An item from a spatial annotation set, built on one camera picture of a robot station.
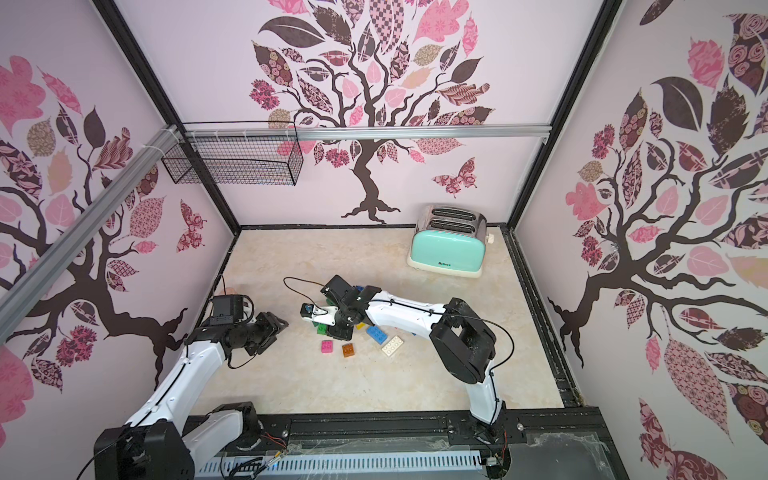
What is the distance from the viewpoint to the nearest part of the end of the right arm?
0.63 m

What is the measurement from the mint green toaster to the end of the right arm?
37cm

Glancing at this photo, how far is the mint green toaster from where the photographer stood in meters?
0.97
